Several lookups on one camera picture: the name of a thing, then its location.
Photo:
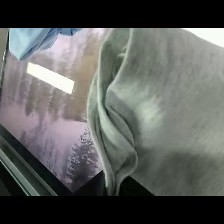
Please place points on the light blue garment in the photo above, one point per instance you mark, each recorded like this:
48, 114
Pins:
31, 40

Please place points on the grey T-shirt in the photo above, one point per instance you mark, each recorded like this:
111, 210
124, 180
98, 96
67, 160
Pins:
166, 116

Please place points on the silver frame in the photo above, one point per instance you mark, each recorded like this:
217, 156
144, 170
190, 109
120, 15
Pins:
23, 173

